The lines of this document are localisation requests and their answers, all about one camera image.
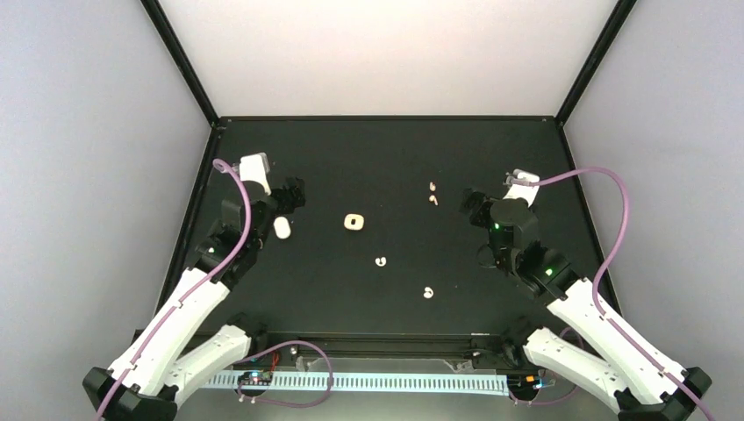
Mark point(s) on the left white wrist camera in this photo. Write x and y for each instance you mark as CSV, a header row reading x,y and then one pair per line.
x,y
254,168

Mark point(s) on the black frame post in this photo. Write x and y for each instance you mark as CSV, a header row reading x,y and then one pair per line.
x,y
166,31
612,27

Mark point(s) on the circuit board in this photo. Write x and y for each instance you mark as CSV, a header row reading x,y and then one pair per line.
x,y
255,379
529,382

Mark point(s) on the black right frame post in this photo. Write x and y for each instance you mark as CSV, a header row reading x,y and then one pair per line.
x,y
612,27

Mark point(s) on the black front rail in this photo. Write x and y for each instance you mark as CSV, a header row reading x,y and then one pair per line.
x,y
505,346

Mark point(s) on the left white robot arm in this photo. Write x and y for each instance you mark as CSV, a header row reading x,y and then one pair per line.
x,y
157,374

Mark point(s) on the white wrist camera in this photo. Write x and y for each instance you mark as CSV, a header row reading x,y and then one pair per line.
x,y
522,185
254,168

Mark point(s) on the black left frame post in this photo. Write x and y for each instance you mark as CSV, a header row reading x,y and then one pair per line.
x,y
166,31

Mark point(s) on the white oval closed case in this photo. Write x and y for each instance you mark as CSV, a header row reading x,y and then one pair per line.
x,y
282,227

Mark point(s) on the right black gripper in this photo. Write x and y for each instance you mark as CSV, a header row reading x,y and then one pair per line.
x,y
475,217

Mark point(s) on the right circuit board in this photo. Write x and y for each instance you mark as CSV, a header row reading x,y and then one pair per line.
x,y
529,382

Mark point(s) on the white slotted cable duct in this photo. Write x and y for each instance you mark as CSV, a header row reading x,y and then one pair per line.
x,y
473,384

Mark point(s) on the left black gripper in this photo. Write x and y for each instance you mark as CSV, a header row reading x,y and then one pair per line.
x,y
285,204

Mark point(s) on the left circuit board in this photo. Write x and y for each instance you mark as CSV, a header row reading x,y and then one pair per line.
x,y
255,379

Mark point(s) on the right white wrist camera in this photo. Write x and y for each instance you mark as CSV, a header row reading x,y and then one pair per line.
x,y
522,185

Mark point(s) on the white square charging case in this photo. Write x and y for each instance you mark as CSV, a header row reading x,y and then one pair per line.
x,y
354,222

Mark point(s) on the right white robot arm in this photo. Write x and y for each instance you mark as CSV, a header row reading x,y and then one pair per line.
x,y
623,370

